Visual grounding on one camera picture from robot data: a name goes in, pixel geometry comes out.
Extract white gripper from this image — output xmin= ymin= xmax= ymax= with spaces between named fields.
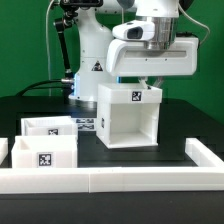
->
xmin=106 ymin=37 xmax=198 ymax=89

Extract white drawer cabinet frame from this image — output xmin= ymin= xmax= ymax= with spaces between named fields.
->
xmin=96 ymin=83 xmax=162 ymax=149

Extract white front drawer box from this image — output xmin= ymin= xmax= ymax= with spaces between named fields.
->
xmin=11 ymin=135 xmax=77 ymax=168

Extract white drawer box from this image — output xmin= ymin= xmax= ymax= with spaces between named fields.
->
xmin=21 ymin=116 xmax=78 ymax=136
xmin=11 ymin=135 xmax=77 ymax=168

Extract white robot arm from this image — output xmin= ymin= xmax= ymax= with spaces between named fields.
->
xmin=70 ymin=0 xmax=199 ymax=104

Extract white rear drawer box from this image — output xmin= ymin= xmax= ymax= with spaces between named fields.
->
xmin=21 ymin=116 xmax=78 ymax=136

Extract white marker sheet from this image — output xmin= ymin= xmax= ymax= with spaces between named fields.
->
xmin=75 ymin=118 xmax=96 ymax=131

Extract white left border block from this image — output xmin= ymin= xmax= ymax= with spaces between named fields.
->
xmin=0 ymin=138 xmax=8 ymax=165

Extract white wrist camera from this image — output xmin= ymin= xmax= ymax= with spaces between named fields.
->
xmin=112 ymin=20 xmax=155 ymax=41

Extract white right border wall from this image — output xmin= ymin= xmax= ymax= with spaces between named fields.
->
xmin=185 ymin=138 xmax=224 ymax=168

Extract white border wall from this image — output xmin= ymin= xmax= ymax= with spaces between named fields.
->
xmin=0 ymin=167 xmax=224 ymax=194
xmin=185 ymin=138 xmax=224 ymax=168

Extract white cable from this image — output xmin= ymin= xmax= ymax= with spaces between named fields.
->
xmin=45 ymin=0 xmax=56 ymax=97

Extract black camera stand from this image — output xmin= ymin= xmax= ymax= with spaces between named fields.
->
xmin=53 ymin=0 xmax=103 ymax=88

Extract black cable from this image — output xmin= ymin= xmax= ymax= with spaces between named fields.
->
xmin=14 ymin=79 xmax=74 ymax=98

